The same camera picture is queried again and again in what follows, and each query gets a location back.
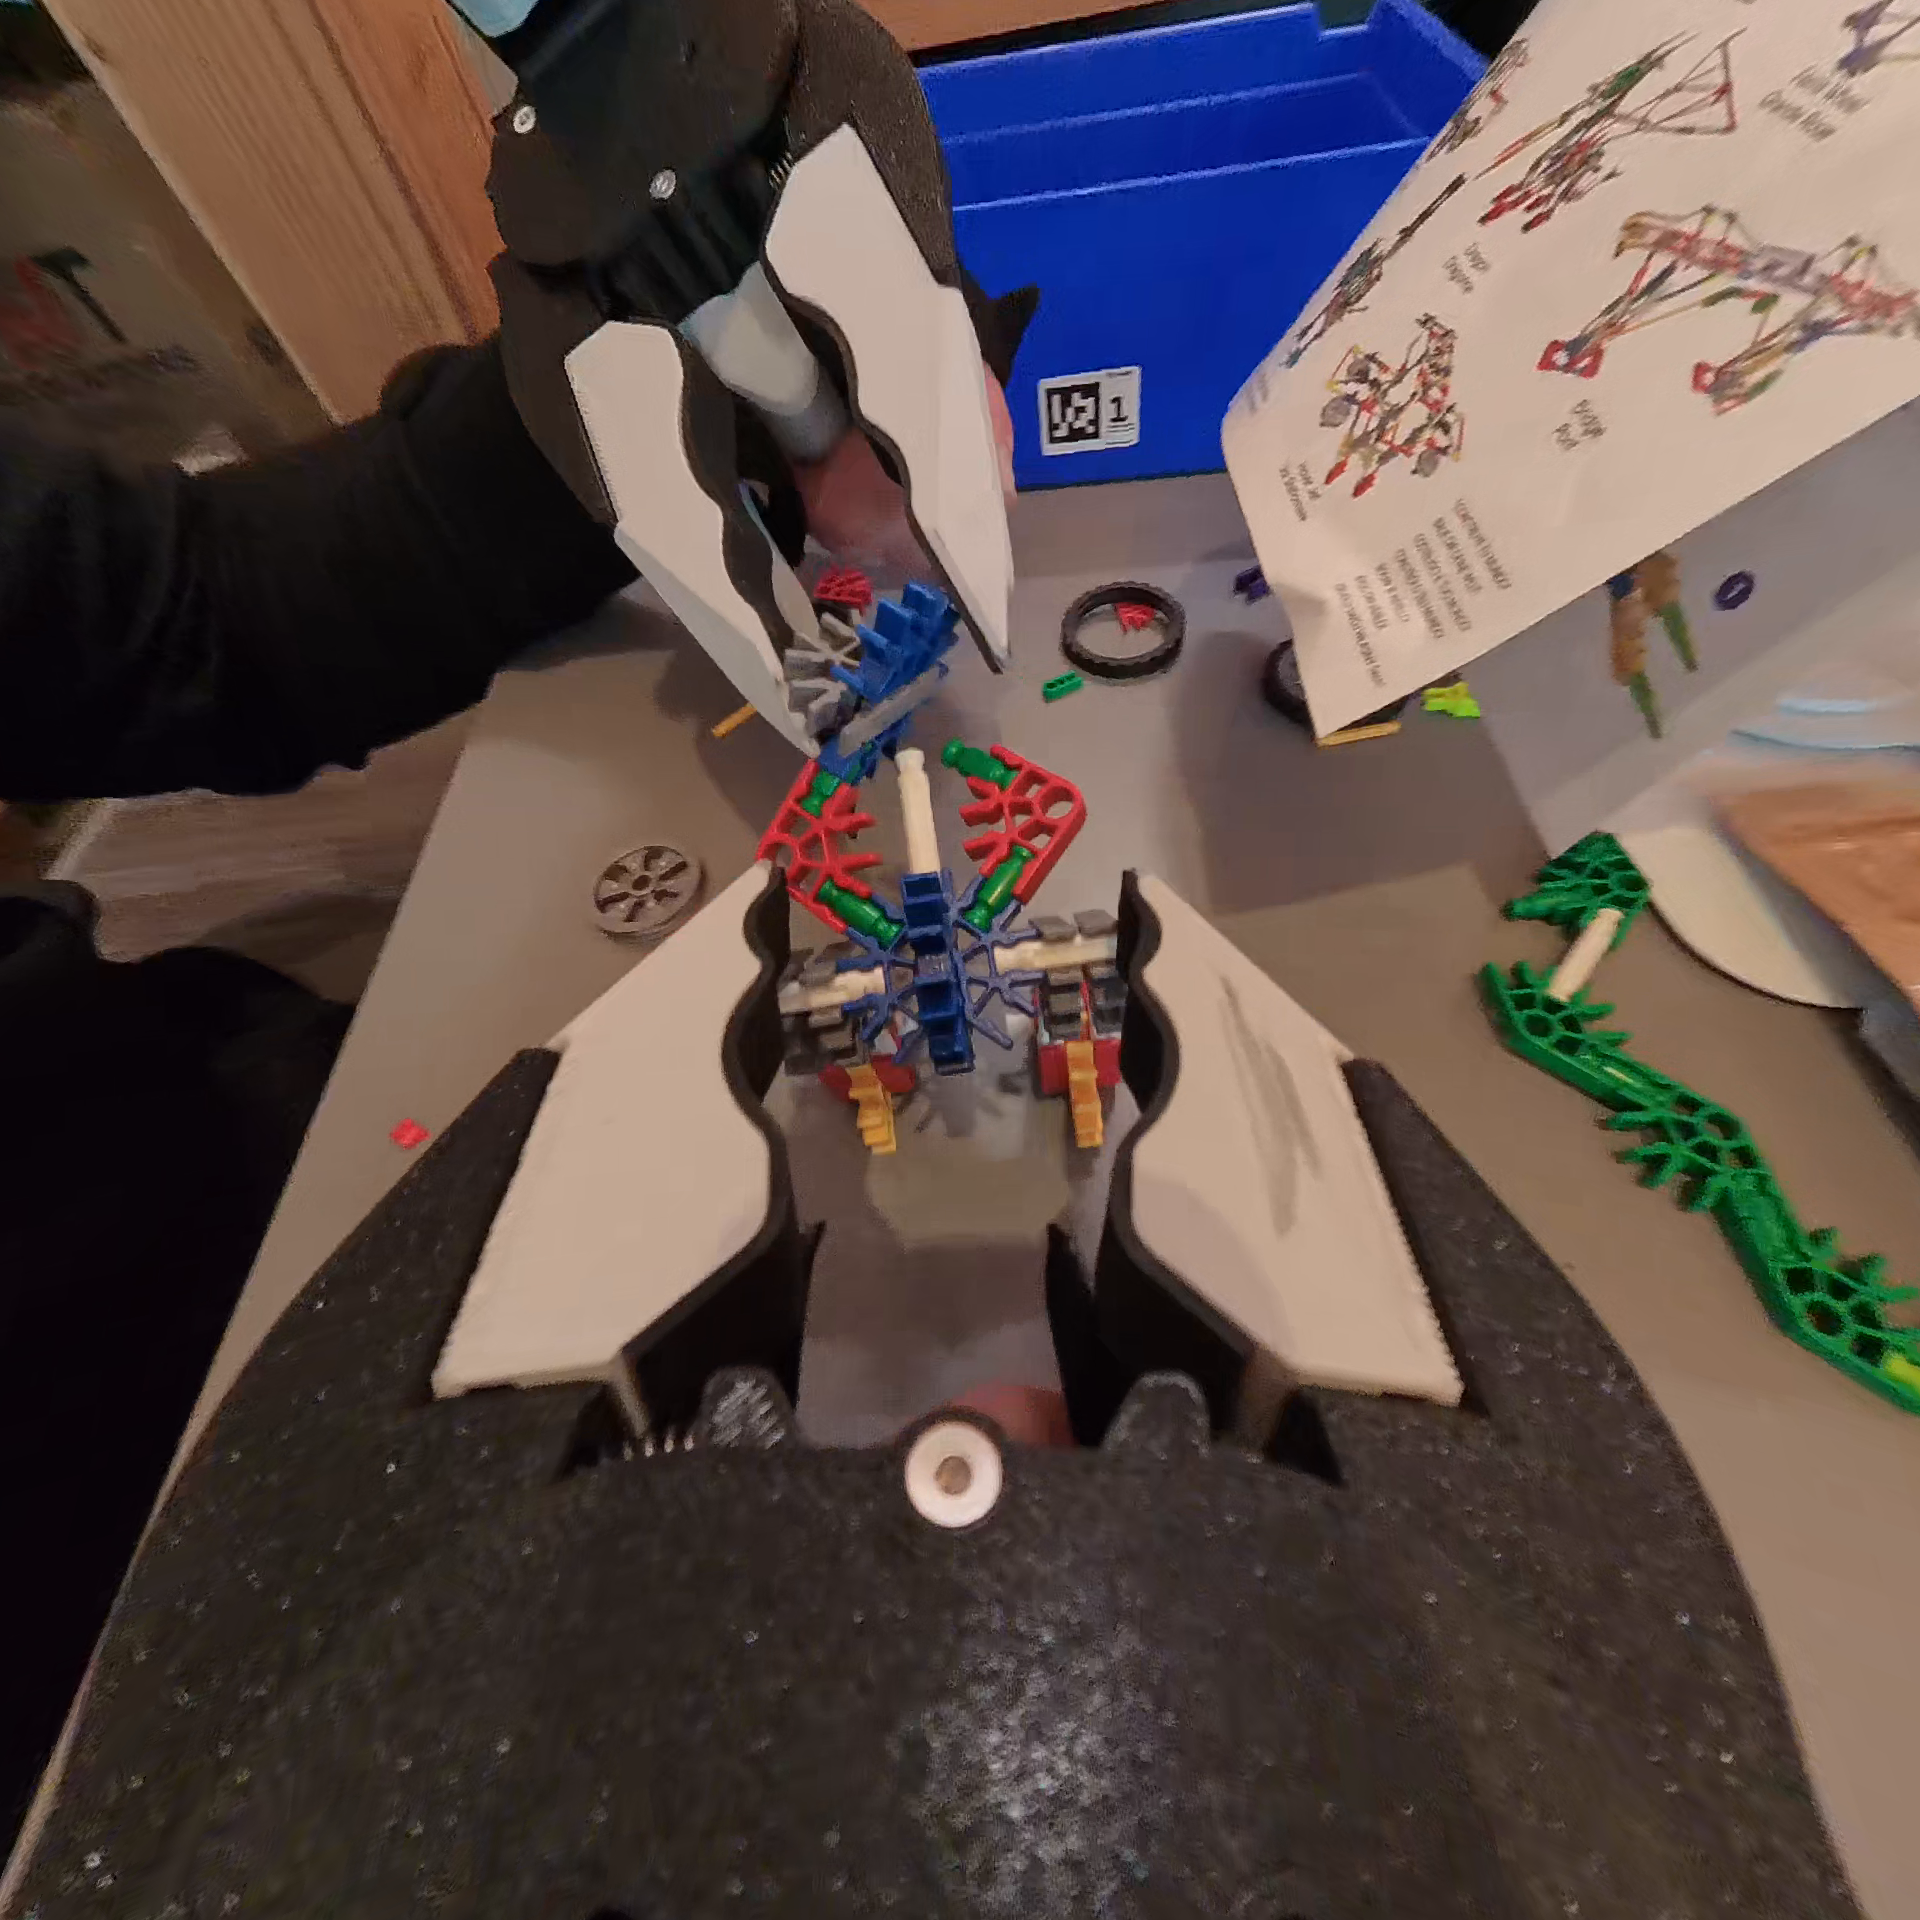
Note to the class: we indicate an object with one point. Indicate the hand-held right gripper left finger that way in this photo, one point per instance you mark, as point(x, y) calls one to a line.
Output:
point(630, 1185)

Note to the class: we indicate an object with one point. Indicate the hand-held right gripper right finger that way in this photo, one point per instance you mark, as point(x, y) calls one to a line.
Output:
point(1277, 1200)

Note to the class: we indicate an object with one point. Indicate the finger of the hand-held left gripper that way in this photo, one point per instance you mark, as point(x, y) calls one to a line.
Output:
point(662, 480)
point(902, 301)

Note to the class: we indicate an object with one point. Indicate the blue snowflake connector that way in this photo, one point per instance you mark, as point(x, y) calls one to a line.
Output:
point(902, 639)

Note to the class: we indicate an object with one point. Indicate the colourful construction toy model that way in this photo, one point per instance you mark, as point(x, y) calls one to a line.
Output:
point(939, 975)

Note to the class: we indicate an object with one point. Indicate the person's left forearm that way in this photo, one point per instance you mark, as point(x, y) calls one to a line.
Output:
point(271, 600)

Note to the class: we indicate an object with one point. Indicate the person's left hand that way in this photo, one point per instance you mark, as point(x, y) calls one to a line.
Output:
point(862, 518)

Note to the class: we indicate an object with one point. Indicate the short yellow rod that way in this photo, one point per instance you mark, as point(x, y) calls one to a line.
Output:
point(732, 721)
point(1358, 734)

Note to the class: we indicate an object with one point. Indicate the blue plastic bin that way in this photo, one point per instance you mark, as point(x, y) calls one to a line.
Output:
point(1171, 255)

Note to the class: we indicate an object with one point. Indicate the grey spoked pulley wheel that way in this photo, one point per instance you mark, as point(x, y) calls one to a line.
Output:
point(646, 891)

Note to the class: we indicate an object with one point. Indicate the wooden pillar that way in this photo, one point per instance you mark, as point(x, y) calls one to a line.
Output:
point(301, 181)

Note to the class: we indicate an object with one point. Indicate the black rubber tire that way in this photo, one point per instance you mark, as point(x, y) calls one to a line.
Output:
point(1073, 639)

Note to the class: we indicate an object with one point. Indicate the white foam board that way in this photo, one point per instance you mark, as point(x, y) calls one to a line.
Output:
point(1695, 902)

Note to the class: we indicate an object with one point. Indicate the black wheel with grey hub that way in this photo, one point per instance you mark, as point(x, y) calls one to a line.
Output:
point(1284, 681)

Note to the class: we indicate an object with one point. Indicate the lime green connector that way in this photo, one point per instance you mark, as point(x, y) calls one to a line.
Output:
point(1449, 698)

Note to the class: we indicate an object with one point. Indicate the brown printed cardboard box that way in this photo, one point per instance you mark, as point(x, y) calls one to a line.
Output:
point(105, 301)

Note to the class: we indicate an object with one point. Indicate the brown plastic bag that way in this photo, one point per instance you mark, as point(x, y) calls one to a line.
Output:
point(1830, 869)

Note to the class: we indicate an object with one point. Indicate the toy models instruction sheet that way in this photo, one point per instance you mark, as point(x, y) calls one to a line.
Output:
point(1575, 376)

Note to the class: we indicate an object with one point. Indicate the white instruction booklet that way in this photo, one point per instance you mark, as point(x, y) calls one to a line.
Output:
point(1799, 600)

